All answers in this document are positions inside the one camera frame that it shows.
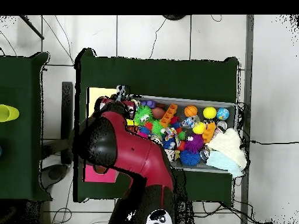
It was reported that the green spiky ball with eyes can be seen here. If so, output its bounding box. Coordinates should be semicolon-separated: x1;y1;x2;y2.
134;105;154;125

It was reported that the cream waffle cloth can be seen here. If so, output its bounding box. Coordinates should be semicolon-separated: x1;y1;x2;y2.
206;127;248;171

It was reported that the silver mesh bin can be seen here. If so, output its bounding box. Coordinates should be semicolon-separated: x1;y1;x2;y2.
130;94;239;174

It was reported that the blue spiky ball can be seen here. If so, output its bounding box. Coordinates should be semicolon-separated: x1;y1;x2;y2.
179;149;201;167

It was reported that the wooden box with three holes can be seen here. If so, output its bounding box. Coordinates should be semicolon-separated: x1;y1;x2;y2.
82;87;124;183

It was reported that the light blue waffle cloth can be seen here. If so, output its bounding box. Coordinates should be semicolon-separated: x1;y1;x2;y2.
205;150;244;177

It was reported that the yellow ball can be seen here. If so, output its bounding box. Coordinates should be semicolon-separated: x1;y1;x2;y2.
203;106;218;120

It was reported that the yellow-green cup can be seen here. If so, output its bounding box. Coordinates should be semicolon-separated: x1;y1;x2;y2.
0;104;20;123

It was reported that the dark green tablecloth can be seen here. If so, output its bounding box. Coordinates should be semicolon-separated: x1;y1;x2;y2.
73;47;240;203
0;51;53;202

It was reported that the large wooden block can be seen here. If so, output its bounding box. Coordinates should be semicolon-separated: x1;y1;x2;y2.
164;149;176;163

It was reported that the clear water bottle blue label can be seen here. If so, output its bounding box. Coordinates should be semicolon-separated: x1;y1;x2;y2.
180;115;201;128

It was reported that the small orange basketball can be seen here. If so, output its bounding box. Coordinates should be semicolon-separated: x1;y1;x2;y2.
184;104;199;118

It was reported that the purple spiky toy with eyes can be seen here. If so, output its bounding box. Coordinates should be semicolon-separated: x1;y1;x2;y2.
184;134;204;153

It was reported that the black rod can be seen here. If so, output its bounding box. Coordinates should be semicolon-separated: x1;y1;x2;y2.
19;15;45;40

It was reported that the orange plastic block with holes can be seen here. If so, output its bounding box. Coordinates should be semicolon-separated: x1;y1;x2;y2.
159;103;179;128

